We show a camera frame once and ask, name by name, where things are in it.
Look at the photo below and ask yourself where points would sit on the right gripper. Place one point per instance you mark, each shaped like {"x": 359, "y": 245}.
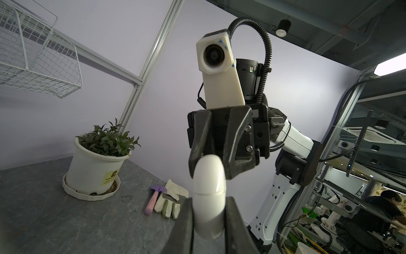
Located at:
{"x": 238, "y": 135}

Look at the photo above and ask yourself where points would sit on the long white wire basket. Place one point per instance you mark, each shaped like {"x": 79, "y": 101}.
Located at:
{"x": 35, "y": 57}

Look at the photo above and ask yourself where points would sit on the beige grey work glove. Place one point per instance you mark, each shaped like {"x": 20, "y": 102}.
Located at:
{"x": 169, "y": 203}

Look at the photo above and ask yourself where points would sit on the purple pink garden scoop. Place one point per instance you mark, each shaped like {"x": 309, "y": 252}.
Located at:
{"x": 157, "y": 190}

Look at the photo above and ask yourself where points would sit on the potted green plant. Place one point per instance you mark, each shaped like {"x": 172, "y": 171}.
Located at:
{"x": 98, "y": 157}

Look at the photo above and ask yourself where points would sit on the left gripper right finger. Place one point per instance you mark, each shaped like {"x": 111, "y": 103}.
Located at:
{"x": 237, "y": 237}

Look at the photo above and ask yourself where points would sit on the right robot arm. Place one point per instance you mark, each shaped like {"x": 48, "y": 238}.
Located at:
{"x": 297, "y": 161}

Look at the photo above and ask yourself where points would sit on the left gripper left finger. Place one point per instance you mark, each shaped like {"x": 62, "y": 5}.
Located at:
{"x": 182, "y": 235}

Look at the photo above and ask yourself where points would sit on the ceiling spot lamp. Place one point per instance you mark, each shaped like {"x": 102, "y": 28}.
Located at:
{"x": 283, "y": 28}

